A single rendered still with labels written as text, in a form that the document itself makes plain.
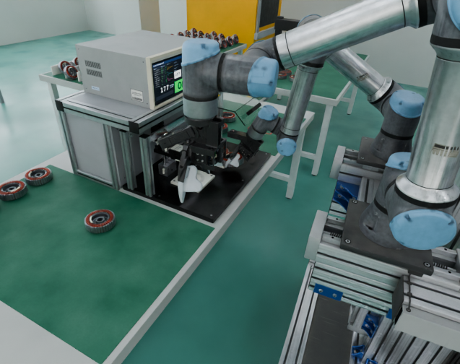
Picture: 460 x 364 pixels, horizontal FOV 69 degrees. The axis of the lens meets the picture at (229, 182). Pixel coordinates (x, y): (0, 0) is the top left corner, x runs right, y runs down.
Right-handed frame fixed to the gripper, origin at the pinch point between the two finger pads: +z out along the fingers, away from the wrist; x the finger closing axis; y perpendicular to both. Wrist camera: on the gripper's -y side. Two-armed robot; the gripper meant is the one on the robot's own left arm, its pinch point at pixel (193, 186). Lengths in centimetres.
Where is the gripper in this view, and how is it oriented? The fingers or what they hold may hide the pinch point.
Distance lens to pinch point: 85.8
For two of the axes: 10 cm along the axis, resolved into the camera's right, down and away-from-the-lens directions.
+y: 9.2, 2.5, -3.0
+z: -0.4, 8.3, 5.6
